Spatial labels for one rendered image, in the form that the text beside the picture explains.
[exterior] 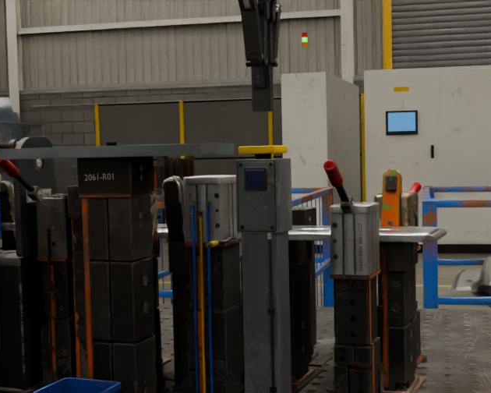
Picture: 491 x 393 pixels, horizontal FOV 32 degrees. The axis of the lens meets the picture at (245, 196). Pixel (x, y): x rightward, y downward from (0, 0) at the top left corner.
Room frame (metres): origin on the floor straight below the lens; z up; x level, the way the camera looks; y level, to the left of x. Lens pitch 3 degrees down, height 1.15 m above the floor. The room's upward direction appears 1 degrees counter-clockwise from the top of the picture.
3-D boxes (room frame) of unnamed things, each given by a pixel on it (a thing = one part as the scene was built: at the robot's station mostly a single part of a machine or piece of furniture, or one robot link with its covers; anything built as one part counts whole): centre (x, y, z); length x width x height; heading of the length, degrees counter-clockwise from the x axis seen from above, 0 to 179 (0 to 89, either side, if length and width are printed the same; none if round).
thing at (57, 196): (1.63, 0.35, 0.89); 0.13 x 0.11 x 0.38; 159
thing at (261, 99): (1.33, -0.03, 1.25); 0.03 x 0.01 x 0.07; 68
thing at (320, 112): (10.73, -0.99, 1.22); 2.40 x 0.54 x 2.45; 164
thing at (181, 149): (1.43, 0.21, 1.16); 0.37 x 0.14 x 0.02; 69
